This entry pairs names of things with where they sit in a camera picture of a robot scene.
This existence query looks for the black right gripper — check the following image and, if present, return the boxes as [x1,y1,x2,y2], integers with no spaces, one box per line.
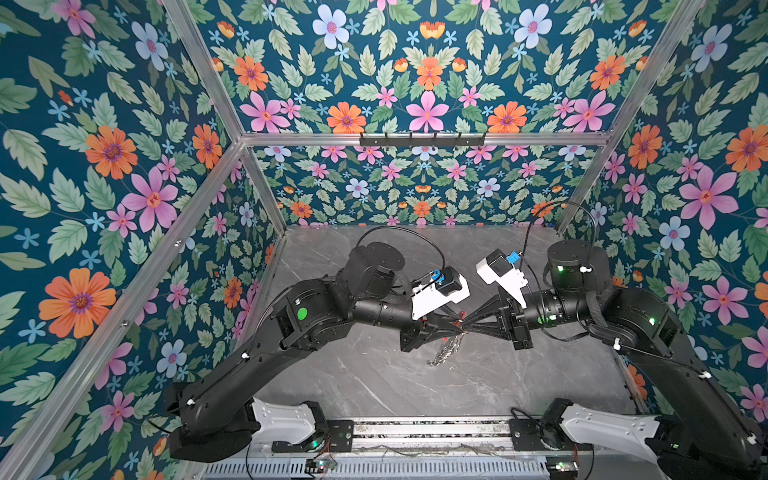
[464,288,593,350]

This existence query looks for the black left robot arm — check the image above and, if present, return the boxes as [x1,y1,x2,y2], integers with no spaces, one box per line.
[164,242,469,463]

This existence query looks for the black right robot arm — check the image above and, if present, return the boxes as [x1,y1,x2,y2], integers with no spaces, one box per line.
[462,239,767,479]

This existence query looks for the black hook rack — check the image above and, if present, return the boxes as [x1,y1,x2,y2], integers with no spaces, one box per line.
[358,132,486,149]

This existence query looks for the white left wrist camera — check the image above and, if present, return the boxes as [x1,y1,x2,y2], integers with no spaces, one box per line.
[411,266,470,320]

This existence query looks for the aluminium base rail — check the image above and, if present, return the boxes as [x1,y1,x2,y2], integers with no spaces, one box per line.
[251,416,577,457]

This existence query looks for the white perforated cable tray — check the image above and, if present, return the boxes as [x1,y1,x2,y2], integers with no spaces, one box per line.
[203,456,550,479]

